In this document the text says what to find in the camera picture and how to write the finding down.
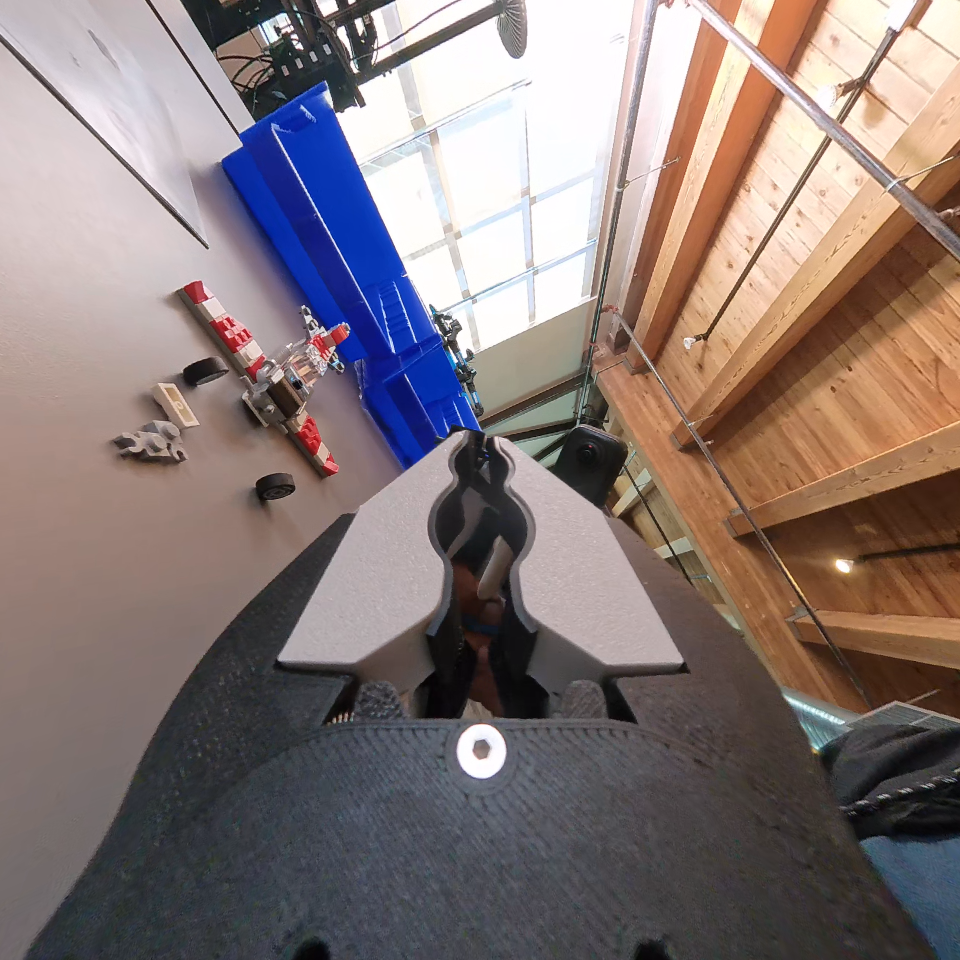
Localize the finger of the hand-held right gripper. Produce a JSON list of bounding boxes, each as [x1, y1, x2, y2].
[[476, 531, 520, 595]]

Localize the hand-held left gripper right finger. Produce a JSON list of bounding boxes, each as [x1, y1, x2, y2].
[[485, 435, 687, 696]]

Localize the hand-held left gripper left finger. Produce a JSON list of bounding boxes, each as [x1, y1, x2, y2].
[[279, 432, 484, 709]]

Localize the black wheel with grey axle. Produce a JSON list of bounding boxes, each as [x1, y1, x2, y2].
[[455, 428, 511, 505]]

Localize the red white toy brick airplane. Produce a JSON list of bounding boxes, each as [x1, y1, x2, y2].
[[177, 279, 355, 480]]

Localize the grey desk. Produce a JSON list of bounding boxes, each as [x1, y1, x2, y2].
[[0, 0, 451, 960]]

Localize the person's right hand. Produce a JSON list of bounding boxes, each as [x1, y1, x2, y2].
[[453, 566, 507, 708]]

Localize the blue plastic bin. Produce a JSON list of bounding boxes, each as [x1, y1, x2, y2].
[[221, 83, 439, 364], [353, 278, 484, 471]]

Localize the small grey toy brick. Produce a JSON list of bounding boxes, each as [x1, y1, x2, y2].
[[114, 422, 189, 465]]

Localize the small beige toy brick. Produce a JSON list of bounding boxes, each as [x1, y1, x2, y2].
[[153, 384, 201, 429]]

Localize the person's black jacket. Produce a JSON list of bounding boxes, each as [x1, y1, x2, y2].
[[821, 720, 960, 844]]

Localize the person's legs in jeans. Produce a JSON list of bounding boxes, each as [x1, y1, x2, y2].
[[863, 833, 960, 960]]

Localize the white instruction booklet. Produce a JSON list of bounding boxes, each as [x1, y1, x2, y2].
[[0, 0, 213, 250]]

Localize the black camera tripod rig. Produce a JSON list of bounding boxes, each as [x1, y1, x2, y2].
[[431, 303, 481, 387]]

